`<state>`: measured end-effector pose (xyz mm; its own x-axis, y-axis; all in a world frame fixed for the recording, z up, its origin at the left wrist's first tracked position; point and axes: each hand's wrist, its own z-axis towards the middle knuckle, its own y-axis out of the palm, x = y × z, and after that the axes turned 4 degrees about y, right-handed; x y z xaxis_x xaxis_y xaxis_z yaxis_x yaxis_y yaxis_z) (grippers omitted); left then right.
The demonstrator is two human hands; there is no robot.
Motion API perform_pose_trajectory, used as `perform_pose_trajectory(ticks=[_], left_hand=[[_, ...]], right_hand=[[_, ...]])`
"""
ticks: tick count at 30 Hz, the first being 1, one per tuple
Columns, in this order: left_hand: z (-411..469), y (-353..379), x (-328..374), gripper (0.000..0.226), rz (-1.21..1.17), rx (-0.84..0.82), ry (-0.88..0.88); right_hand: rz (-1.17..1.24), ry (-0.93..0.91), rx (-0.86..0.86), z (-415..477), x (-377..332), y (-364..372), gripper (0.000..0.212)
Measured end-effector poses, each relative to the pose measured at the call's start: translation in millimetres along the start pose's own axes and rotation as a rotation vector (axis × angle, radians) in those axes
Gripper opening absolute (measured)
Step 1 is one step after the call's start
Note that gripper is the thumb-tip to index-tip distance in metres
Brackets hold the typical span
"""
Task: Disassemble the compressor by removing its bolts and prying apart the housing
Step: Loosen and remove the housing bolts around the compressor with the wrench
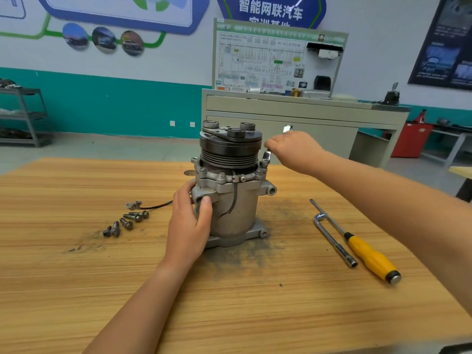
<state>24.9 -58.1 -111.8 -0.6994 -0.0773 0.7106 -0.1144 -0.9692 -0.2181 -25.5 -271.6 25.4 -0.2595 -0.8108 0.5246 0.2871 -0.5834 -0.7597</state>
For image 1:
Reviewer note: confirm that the person's right hand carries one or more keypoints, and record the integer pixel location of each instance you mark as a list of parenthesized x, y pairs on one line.
[(295, 152)]

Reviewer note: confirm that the person's left hand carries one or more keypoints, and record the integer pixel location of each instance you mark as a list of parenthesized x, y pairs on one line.
[(188, 232)]

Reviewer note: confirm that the silver combination wrench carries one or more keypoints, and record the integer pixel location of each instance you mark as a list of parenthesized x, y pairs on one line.
[(267, 155)]

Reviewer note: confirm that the grey metal compressor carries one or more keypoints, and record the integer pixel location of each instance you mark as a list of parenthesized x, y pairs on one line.
[(236, 195)]

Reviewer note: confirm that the person's left forearm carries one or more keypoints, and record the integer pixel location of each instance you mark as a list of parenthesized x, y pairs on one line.
[(133, 320)]

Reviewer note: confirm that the person's right forearm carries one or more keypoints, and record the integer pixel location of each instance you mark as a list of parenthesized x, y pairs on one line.
[(402, 217)]

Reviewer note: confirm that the beige workbench cabinet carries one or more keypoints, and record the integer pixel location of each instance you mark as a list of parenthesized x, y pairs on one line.
[(310, 121)]

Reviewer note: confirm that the dark round table grommet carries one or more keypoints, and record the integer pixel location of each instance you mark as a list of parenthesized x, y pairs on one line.
[(189, 173)]

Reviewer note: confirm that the silver L-shaped socket wrench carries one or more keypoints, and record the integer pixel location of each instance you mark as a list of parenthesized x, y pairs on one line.
[(335, 241)]

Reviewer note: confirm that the white wiring display board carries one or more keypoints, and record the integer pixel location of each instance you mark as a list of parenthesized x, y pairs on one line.
[(254, 59)]

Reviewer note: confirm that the small black device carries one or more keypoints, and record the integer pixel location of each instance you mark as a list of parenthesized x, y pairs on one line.
[(391, 97)]

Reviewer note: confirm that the red cabinet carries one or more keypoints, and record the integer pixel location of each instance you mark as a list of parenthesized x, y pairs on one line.
[(411, 140)]

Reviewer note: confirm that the wooden side table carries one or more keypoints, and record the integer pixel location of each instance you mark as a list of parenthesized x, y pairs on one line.
[(463, 180)]

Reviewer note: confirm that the grey metal shelf cart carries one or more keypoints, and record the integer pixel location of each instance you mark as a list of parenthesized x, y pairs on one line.
[(26, 114)]

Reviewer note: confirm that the blue rounded infographic panel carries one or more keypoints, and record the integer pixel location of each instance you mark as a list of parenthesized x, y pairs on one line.
[(103, 7)]

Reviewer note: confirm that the blue hexagon wall sign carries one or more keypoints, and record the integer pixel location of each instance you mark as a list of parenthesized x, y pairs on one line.
[(269, 7)]

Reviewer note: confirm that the dark wall poster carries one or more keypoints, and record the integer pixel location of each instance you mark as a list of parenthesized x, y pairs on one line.
[(446, 48)]

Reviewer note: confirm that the round photo wall decal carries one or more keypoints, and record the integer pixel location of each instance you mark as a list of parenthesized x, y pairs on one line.
[(104, 39), (75, 36), (132, 42)]

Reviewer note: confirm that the white infographic wall panel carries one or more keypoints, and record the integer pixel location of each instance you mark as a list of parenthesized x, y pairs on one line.
[(11, 5)]

